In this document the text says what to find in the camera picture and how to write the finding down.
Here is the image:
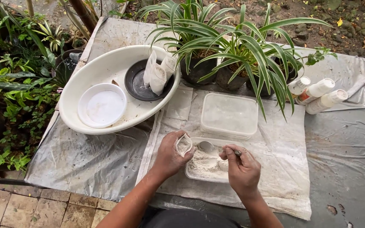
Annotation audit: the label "person's left hand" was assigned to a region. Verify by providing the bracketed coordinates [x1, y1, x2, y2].
[152, 130, 197, 182]

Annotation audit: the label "person's right hand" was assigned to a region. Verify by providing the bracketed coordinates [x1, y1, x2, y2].
[219, 144, 262, 197]

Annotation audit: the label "small white pouch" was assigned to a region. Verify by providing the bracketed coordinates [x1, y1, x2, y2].
[175, 133, 193, 158]

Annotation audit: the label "metal spoon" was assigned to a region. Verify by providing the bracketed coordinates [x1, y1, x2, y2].
[199, 141, 242, 156]

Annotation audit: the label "white powder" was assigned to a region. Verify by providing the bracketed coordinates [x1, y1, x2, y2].
[188, 145, 231, 181]

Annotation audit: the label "white woven sack mat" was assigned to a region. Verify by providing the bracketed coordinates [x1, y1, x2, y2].
[135, 85, 312, 221]

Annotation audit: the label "clear open plastic container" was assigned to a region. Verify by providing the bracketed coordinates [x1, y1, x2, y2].
[184, 136, 245, 184]

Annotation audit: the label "stack of flat empty pouches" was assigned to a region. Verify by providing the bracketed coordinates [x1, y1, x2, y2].
[160, 85, 194, 129]

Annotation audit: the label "clear lidded plastic container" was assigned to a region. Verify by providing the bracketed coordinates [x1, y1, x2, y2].
[200, 92, 259, 140]

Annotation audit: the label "person's dark clothing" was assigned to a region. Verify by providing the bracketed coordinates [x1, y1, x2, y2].
[139, 208, 242, 228]

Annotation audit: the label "filled white pouch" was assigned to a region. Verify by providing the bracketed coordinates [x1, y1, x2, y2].
[160, 54, 177, 81]
[149, 63, 168, 96]
[143, 50, 157, 88]

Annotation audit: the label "black round plastic saucer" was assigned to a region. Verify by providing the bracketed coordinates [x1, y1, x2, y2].
[124, 58, 176, 102]

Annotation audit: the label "grey plastic tarp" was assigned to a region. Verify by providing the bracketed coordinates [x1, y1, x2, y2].
[24, 16, 365, 228]

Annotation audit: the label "white round plastic saucer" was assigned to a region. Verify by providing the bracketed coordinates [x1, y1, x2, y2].
[77, 83, 128, 129]

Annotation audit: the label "spider plant in black pot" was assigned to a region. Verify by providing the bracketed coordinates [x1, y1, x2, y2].
[198, 3, 297, 123]
[136, 0, 237, 86]
[245, 16, 339, 98]

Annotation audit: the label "white bottle with label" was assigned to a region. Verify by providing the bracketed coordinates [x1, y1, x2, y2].
[287, 76, 312, 99]
[305, 89, 349, 115]
[295, 78, 336, 106]

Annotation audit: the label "white oval plastic basin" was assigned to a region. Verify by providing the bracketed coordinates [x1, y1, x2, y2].
[58, 44, 182, 135]

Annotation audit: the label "dark round pot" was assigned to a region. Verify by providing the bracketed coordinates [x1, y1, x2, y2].
[51, 49, 85, 83]

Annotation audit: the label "bed of green garden plants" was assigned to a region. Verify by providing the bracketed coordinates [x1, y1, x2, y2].
[0, 0, 86, 174]

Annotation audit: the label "black pipe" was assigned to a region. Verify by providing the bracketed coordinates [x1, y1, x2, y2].
[0, 176, 45, 189]

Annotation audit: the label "brown bamboo stalks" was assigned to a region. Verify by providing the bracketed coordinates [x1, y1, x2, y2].
[26, 0, 99, 34]

